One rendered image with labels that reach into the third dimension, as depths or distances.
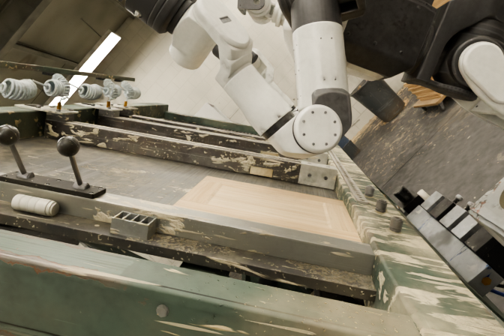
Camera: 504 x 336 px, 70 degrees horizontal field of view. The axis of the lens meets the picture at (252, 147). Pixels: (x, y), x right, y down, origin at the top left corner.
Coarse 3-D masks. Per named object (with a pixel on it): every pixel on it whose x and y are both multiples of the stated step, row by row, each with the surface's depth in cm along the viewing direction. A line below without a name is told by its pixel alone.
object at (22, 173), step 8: (0, 128) 64; (8, 128) 64; (0, 136) 64; (8, 136) 64; (16, 136) 65; (8, 144) 65; (16, 152) 68; (16, 160) 69; (24, 168) 70; (16, 176) 71; (24, 176) 71; (32, 176) 72
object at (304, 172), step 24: (48, 120) 132; (72, 120) 136; (96, 144) 131; (120, 144) 130; (144, 144) 128; (168, 144) 127; (192, 144) 127; (216, 168) 126; (240, 168) 125; (288, 168) 123; (312, 168) 122; (336, 168) 124
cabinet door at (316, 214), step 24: (192, 192) 89; (216, 192) 93; (240, 192) 97; (264, 192) 100; (288, 192) 103; (240, 216) 78; (264, 216) 80; (288, 216) 83; (312, 216) 86; (336, 216) 88; (360, 240) 74
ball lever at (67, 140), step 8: (64, 136) 63; (72, 136) 64; (64, 144) 62; (72, 144) 63; (64, 152) 63; (72, 152) 63; (72, 160) 66; (72, 168) 67; (80, 176) 69; (80, 184) 70; (88, 184) 71
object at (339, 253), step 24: (0, 192) 70; (24, 192) 70; (48, 192) 69; (96, 216) 68; (168, 216) 66; (192, 216) 67; (216, 216) 69; (216, 240) 66; (240, 240) 65; (264, 240) 65; (288, 240) 64; (312, 240) 65; (336, 240) 67; (336, 264) 64; (360, 264) 63
